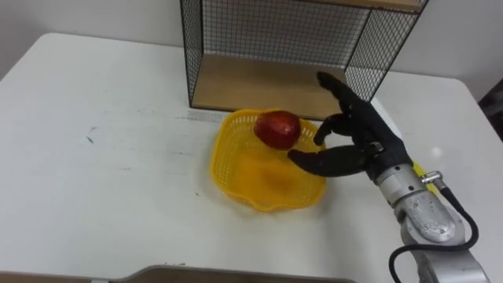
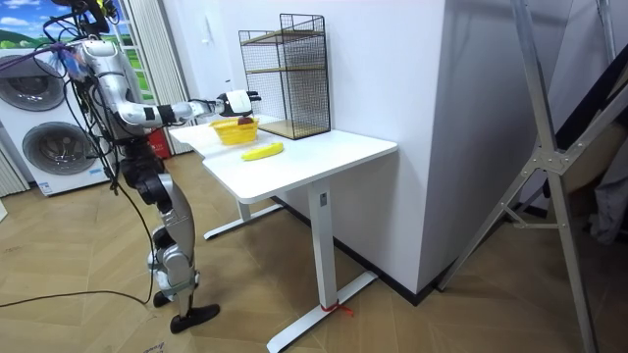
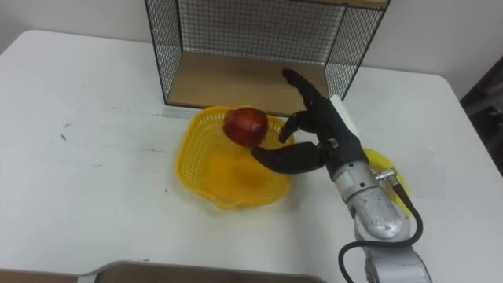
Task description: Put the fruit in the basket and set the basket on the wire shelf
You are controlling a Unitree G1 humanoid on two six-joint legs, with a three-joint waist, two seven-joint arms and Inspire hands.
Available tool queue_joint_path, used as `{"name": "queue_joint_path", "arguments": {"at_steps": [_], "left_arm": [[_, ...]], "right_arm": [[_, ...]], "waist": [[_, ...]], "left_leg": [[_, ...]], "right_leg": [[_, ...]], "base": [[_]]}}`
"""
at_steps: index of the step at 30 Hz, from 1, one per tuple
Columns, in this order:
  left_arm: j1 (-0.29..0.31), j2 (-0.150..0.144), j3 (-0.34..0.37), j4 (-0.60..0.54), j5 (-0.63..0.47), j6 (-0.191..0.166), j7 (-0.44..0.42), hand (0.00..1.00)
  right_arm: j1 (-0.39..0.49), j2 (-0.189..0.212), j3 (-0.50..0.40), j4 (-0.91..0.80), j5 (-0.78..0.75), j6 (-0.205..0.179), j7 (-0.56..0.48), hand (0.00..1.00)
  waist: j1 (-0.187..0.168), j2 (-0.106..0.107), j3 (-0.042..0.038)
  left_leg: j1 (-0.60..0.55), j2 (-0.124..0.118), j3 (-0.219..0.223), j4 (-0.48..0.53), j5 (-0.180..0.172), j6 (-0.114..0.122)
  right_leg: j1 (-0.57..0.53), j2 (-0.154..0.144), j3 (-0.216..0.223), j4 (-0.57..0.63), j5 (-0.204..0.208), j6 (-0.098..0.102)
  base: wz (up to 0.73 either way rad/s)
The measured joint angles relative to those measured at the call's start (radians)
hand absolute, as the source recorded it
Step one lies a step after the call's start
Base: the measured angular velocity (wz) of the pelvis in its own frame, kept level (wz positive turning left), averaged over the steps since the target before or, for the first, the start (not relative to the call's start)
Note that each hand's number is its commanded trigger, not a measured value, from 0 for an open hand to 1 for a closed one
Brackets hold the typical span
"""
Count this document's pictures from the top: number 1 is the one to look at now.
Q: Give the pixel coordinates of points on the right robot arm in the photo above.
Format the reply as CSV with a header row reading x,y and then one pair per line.
x,y
428,220

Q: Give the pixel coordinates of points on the red apple soft toy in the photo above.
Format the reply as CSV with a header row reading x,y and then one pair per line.
x,y
277,129

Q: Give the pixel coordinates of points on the yellow plastic mesh basket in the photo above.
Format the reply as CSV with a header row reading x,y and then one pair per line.
x,y
259,173

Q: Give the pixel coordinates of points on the white desk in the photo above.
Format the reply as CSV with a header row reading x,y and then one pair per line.
x,y
157,157

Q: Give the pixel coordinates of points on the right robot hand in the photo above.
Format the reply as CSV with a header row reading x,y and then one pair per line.
x,y
365,129

